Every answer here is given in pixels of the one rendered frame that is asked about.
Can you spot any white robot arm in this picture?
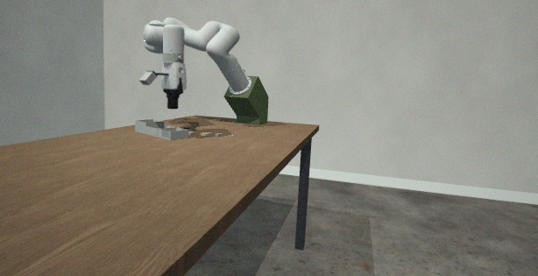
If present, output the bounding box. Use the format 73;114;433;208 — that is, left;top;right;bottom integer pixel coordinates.
139;18;252;96

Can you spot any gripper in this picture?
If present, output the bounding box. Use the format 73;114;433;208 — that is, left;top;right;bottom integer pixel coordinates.
161;61;187;109

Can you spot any grey open-top bin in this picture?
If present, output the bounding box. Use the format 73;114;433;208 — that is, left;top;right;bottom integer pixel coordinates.
135;119;189;140

